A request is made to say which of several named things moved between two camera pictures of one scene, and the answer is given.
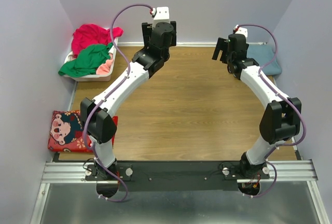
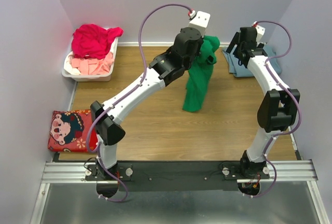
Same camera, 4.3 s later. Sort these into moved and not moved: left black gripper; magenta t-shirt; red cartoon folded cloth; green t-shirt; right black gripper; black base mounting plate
Moved: green t-shirt; right black gripper; left black gripper
Not moved: magenta t-shirt; red cartoon folded cloth; black base mounting plate
